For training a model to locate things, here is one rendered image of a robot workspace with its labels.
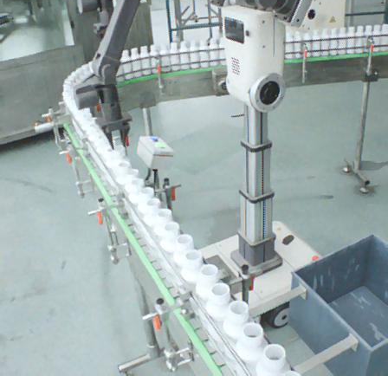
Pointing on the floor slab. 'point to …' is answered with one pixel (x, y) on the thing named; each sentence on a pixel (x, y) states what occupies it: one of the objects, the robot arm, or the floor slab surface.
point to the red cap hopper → (190, 16)
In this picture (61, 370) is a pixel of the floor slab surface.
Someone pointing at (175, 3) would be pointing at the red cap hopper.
